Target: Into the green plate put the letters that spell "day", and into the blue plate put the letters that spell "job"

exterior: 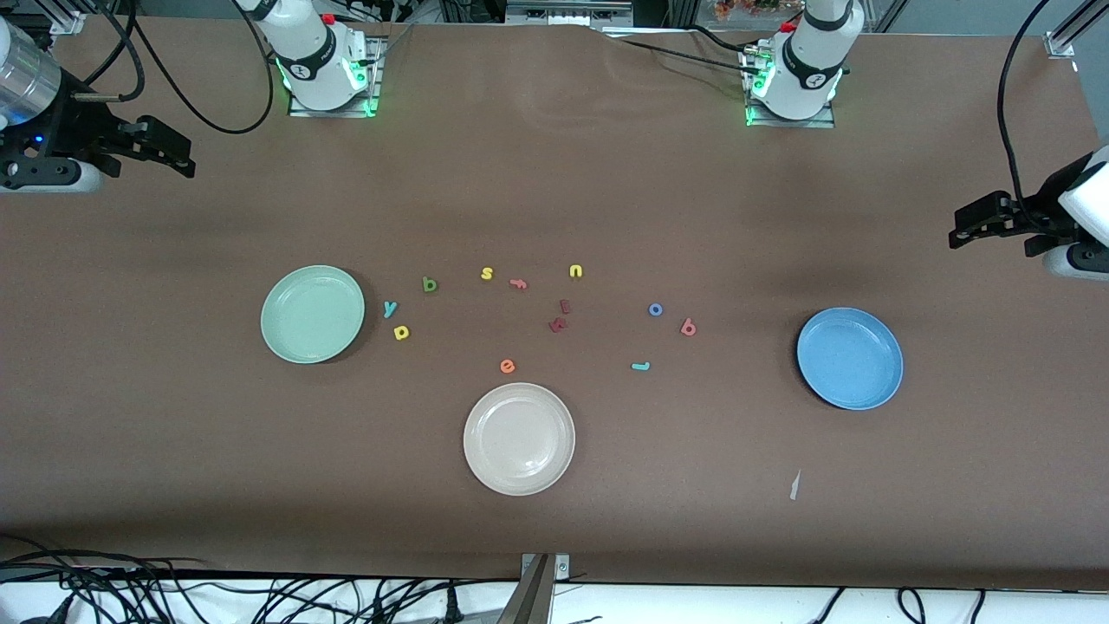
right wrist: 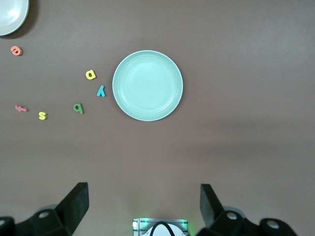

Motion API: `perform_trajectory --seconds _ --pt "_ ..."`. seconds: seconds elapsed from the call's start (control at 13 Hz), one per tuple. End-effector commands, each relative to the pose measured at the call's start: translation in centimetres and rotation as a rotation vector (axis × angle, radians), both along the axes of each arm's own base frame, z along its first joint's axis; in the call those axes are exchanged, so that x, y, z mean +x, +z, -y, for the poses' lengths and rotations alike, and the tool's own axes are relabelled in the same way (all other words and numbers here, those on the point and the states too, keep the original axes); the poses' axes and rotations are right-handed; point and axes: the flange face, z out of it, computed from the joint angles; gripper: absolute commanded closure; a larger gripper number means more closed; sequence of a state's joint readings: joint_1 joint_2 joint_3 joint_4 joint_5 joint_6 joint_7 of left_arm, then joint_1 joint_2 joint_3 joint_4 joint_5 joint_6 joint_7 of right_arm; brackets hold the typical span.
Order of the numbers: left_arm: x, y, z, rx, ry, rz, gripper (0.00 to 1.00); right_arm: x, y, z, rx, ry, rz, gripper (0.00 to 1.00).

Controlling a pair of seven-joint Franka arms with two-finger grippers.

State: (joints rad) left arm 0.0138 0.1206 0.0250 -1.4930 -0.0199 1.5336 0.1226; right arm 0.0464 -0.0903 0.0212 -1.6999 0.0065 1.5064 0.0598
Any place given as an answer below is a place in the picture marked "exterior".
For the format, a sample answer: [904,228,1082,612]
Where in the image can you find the green plate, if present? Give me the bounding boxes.
[260,264,366,365]

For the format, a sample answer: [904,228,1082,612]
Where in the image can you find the beige plate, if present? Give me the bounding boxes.
[463,382,577,497]

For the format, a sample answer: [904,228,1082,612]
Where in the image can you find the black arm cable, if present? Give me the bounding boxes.
[996,0,1054,235]
[74,0,278,135]

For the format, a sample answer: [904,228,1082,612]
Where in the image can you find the black cable on table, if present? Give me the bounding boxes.
[684,24,753,57]
[619,38,763,79]

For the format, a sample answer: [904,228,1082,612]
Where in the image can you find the aluminium frame corner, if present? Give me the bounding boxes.
[1044,0,1109,60]
[48,0,88,36]

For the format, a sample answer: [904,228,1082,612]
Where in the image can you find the orange flowers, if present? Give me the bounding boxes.
[715,0,805,20]

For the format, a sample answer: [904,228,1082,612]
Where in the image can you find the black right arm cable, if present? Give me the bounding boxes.
[74,0,278,135]

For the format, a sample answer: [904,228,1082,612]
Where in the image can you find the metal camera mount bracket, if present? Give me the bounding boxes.
[496,553,573,624]

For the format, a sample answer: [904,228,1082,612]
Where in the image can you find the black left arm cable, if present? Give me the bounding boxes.
[996,0,1054,235]

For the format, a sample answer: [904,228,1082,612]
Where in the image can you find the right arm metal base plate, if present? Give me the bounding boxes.
[289,39,385,119]

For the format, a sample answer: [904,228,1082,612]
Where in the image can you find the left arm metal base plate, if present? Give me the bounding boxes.
[743,48,837,129]

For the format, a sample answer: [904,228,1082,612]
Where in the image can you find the grey equipment box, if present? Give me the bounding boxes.
[507,0,635,29]

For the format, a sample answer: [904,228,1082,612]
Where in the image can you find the blue plate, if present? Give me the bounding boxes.
[796,307,905,411]

